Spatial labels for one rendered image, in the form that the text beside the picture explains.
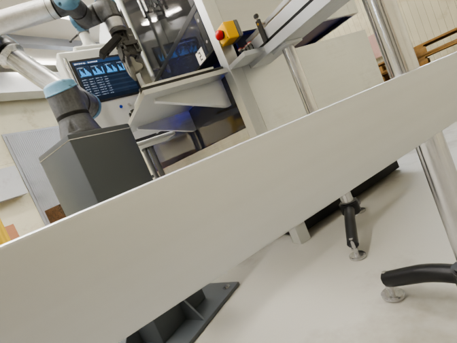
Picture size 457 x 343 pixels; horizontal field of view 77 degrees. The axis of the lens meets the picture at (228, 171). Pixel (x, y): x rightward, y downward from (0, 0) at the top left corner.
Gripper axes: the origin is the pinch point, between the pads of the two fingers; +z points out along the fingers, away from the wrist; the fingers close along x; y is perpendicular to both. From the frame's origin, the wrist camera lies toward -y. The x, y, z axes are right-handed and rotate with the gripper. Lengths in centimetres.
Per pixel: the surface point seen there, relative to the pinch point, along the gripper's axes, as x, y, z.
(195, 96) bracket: -2.1, 22.2, 15.6
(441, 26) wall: 246, 837, -27
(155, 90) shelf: -10.6, 3.0, 10.6
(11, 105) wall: 907, -114, -322
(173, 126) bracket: 48, 24, 18
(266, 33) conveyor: -30, 49, 6
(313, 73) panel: -12, 85, 24
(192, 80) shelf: -10.6, 19.6, 10.6
